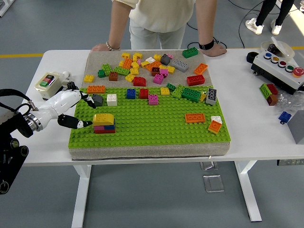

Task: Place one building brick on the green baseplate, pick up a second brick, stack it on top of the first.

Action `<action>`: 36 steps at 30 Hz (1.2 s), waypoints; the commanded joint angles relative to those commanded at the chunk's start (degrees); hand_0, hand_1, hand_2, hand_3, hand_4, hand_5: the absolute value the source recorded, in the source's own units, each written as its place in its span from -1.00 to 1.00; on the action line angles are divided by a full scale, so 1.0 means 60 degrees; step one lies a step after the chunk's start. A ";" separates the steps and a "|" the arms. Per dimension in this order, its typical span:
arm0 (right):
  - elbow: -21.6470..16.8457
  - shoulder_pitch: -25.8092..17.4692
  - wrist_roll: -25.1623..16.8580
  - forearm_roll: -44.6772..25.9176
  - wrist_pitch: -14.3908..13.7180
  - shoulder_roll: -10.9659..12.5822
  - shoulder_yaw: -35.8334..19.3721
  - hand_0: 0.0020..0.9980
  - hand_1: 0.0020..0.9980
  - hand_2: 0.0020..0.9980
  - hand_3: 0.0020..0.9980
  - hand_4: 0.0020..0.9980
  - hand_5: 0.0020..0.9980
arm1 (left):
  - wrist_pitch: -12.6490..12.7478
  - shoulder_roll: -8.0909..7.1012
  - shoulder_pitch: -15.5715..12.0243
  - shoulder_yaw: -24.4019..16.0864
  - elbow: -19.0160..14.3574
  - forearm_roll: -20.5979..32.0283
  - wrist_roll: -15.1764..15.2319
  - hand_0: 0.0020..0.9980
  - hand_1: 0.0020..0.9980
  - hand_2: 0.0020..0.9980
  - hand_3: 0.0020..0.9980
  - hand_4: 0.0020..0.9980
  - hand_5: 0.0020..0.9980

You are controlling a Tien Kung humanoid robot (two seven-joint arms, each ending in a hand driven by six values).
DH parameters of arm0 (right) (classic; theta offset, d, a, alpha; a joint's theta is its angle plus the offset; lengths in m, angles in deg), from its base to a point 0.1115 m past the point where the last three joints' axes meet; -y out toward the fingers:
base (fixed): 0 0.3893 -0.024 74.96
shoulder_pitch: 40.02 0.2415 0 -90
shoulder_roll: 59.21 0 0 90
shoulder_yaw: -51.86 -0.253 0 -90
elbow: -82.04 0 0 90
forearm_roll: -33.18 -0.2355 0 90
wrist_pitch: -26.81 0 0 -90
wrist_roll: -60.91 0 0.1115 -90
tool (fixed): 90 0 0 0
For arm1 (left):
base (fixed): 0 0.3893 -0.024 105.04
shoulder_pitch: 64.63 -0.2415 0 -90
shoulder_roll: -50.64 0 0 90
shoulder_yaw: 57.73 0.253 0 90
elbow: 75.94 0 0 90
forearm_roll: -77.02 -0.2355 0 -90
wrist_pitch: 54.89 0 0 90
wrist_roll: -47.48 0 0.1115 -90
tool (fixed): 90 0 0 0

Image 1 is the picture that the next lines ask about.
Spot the person's left hand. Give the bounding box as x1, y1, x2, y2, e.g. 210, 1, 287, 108
203, 44, 228, 58

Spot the clear plastic container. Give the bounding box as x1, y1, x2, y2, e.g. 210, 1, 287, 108
260, 36, 295, 60

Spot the white desk frame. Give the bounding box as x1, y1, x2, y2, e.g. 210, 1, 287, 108
0, 0, 13, 18

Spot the person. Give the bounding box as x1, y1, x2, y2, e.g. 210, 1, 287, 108
112, 0, 219, 50

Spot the small clear plastic case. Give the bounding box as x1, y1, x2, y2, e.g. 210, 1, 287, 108
200, 161, 216, 171

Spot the white two-by-two brick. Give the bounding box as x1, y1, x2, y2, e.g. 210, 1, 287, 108
106, 94, 118, 107

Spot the blue brick with keyring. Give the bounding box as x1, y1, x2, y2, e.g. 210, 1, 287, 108
278, 111, 292, 124

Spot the large orange brick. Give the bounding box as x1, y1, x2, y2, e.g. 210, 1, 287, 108
144, 60, 162, 72

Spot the orange and yellow brick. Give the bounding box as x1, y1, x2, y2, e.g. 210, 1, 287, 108
208, 120, 222, 134

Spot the black floor cable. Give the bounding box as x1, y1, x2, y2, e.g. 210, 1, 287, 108
238, 0, 264, 49
187, 23, 228, 50

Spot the white push-button control box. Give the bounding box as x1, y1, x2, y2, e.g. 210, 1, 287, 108
251, 51, 304, 95

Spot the black wristband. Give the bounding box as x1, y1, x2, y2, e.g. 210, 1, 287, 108
198, 39, 215, 51

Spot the beige switch box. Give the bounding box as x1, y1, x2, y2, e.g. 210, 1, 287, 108
35, 71, 64, 102

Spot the orange two-by-four brick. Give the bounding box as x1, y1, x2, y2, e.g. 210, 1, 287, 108
86, 85, 106, 95
185, 113, 206, 124
193, 63, 209, 76

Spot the grey two-by-four brick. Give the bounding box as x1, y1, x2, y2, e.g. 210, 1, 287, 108
205, 87, 218, 105
171, 58, 190, 73

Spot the black gear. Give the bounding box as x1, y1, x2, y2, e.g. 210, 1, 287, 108
66, 81, 79, 92

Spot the red curved brick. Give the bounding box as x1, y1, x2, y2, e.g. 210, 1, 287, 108
133, 76, 147, 87

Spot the clear plastic bag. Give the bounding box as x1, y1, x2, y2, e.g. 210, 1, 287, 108
275, 91, 304, 114

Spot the lime green two-by-four brick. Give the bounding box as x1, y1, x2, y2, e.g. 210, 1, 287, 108
113, 66, 131, 76

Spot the blue sloped brick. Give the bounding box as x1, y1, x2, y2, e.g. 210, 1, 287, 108
104, 118, 116, 131

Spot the bead bracelet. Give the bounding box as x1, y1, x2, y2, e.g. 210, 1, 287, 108
105, 40, 121, 52

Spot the person's right hand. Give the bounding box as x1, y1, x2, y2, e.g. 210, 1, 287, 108
90, 44, 109, 53

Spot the magenta two-by-two brick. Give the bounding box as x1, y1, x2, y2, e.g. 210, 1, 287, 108
153, 73, 165, 85

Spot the green studded baseplate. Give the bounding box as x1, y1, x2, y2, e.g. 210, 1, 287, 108
67, 85, 232, 150

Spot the table height control panel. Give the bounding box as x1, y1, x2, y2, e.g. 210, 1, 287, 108
276, 159, 304, 166

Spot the large clear plastic case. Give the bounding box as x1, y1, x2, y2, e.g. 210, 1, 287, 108
203, 175, 225, 193

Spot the dark green two-by-four brick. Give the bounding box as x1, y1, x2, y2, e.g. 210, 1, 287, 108
181, 87, 202, 103
182, 46, 200, 59

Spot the grey box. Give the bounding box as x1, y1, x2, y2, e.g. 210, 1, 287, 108
286, 109, 304, 145

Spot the black ring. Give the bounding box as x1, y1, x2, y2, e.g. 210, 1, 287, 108
246, 51, 259, 64

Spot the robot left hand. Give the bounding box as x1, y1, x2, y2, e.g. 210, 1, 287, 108
37, 89, 97, 131

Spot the yellow curved brick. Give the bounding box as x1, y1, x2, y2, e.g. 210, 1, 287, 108
92, 113, 115, 127

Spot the white table leg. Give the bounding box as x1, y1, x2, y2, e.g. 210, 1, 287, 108
71, 164, 92, 228
234, 161, 263, 223

